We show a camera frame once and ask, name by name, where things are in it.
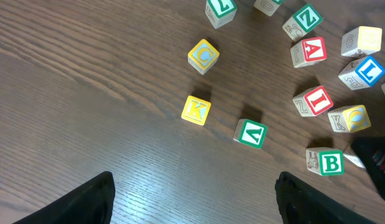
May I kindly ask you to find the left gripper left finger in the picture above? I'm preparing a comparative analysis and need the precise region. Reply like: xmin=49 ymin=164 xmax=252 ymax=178
xmin=14 ymin=171 xmax=116 ymax=224

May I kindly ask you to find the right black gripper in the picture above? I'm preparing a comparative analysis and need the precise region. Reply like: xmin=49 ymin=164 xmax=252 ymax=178
xmin=351 ymin=137 xmax=385 ymax=200

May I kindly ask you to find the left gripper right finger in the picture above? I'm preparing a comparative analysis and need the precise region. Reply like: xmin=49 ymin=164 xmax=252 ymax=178
xmin=275 ymin=171 xmax=374 ymax=224

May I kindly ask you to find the red U block lower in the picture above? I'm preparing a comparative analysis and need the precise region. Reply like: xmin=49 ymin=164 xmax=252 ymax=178
xmin=343 ymin=146 xmax=365 ymax=169

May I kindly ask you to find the yellow O block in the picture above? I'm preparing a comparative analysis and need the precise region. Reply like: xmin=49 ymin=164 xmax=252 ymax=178
xmin=327 ymin=105 xmax=371 ymax=133

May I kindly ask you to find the green B block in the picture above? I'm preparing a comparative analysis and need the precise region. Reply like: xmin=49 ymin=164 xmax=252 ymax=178
xmin=306 ymin=147 xmax=345 ymax=176

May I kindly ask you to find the blue L block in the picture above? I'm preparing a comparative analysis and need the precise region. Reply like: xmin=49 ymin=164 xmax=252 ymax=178
xmin=338 ymin=55 xmax=385 ymax=90

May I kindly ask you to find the red I block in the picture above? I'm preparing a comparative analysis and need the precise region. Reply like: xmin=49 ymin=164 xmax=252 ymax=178
xmin=292 ymin=85 xmax=333 ymax=117

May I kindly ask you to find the green V block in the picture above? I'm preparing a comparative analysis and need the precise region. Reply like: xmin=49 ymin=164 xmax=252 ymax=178
xmin=233 ymin=119 xmax=267 ymax=149

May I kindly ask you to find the yellow S block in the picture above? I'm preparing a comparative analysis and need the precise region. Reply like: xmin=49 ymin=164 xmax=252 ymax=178
xmin=341 ymin=26 xmax=383 ymax=58

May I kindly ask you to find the red A block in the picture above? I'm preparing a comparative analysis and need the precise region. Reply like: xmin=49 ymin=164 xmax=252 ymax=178
xmin=290 ymin=37 xmax=327 ymax=68

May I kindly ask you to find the yellow K block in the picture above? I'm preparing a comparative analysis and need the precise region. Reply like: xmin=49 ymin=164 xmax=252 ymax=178
xmin=181 ymin=95 xmax=211 ymax=126

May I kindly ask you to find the green Z block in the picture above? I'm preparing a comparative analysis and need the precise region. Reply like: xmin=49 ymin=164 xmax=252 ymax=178
xmin=282 ymin=4 xmax=323 ymax=42

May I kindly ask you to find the yellow C block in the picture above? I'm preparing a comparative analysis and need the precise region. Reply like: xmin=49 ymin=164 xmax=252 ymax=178
xmin=188 ymin=39 xmax=220 ymax=75

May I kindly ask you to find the green J block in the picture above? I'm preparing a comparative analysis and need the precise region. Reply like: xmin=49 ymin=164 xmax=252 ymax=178
xmin=254 ymin=0 xmax=284 ymax=16

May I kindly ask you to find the green L block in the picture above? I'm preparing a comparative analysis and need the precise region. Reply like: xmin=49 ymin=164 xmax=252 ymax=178
xmin=205 ymin=0 xmax=238 ymax=29

